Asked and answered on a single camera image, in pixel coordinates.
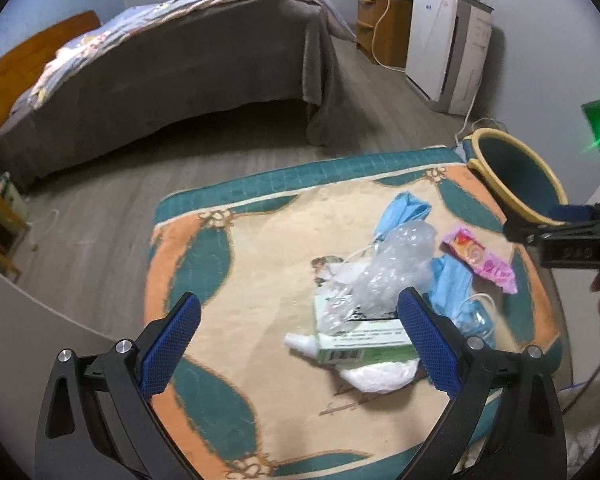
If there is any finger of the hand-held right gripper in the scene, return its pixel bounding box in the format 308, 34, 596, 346
549, 202, 600, 226
503, 214, 600, 246

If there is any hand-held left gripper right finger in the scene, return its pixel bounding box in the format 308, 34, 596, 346
396, 286, 568, 480

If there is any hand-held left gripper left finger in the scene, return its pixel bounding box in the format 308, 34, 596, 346
35, 291, 203, 480

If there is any green cardboard box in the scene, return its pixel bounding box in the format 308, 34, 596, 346
313, 292, 421, 365

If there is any white tissue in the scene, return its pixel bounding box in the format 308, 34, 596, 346
337, 357, 422, 395

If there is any pink snack wrapper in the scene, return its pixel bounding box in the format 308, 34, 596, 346
440, 225, 519, 295

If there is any teal bin with yellow rim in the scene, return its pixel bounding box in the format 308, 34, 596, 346
466, 128, 570, 225

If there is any blue face mask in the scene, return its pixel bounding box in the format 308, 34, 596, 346
372, 191, 432, 247
427, 255, 498, 347

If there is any clear plastic bag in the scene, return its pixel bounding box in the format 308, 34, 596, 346
317, 221, 438, 336

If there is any teal and orange printed rug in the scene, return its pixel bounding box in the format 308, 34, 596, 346
144, 146, 563, 480

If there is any wooden nightstand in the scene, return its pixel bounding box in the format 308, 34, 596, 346
0, 170, 32, 283

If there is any white boxy appliance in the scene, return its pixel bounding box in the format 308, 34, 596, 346
405, 0, 495, 116

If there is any wooden cabinet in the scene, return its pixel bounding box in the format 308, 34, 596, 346
356, 0, 413, 68

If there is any bed with grey blanket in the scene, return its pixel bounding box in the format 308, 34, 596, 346
0, 0, 343, 196

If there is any wooden bed headboard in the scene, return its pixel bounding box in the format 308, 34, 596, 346
0, 10, 103, 161

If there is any white appliance cable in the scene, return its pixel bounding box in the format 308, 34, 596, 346
452, 96, 505, 144

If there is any black cable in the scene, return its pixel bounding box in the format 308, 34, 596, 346
559, 355, 600, 413

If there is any white floor cord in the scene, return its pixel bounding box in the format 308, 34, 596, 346
29, 207, 62, 254

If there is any white cabinet cable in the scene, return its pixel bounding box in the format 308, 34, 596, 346
371, 0, 407, 68

